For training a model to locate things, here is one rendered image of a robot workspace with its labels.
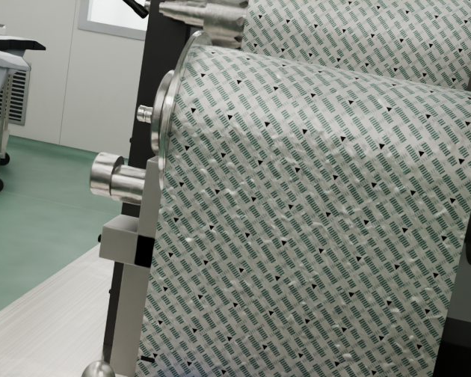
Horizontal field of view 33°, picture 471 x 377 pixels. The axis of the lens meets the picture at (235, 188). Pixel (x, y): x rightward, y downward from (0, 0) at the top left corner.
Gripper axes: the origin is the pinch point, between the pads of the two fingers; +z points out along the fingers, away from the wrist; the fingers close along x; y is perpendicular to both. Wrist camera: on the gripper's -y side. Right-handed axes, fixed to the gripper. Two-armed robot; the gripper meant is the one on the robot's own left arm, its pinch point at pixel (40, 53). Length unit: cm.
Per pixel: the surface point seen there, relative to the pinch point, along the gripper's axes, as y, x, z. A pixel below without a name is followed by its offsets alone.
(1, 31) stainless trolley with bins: 77, -388, -75
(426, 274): -3, 68, 39
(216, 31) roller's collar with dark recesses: -12.9, 32.2, 22.9
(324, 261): -2, 66, 31
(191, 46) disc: -16, 58, 19
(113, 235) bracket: 3, 54, 15
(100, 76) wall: 128, -518, -18
